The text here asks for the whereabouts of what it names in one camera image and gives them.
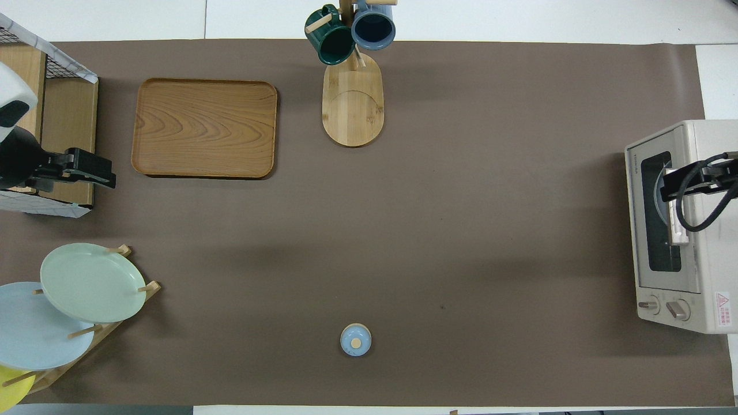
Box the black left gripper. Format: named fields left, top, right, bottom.
left=51, top=148, right=117, bottom=190

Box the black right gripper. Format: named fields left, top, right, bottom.
left=661, top=160, right=738, bottom=202

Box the light blue round plate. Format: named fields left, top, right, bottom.
left=654, top=167, right=672, bottom=221

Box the oven door with glass window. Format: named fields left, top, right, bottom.
left=624, top=130, right=701, bottom=293

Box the beige toaster oven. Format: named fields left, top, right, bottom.
left=624, top=120, right=738, bottom=335

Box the wooden plate rack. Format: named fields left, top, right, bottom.
left=0, top=245, right=162, bottom=395

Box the pale green plate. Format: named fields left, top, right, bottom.
left=40, top=243, right=147, bottom=324

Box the rectangular wooden tray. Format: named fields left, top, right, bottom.
left=131, top=78, right=278, bottom=179

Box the red warning sticker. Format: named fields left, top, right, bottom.
left=715, top=292, right=733, bottom=329

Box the pale blue large plate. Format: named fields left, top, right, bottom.
left=0, top=282, right=96, bottom=371

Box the brown table mat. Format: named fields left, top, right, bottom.
left=0, top=39, right=736, bottom=407

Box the yellow plate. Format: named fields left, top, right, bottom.
left=0, top=364, right=36, bottom=414

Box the wooden mug tree stand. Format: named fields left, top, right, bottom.
left=306, top=0, right=398, bottom=148

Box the dark green mug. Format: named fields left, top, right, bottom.
left=304, top=5, right=356, bottom=66

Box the blue grey mug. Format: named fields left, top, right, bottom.
left=351, top=0, right=397, bottom=51

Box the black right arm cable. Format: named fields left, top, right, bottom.
left=676, top=153, right=738, bottom=232

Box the wooden shelf with wire mesh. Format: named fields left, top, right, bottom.
left=0, top=13, right=100, bottom=218

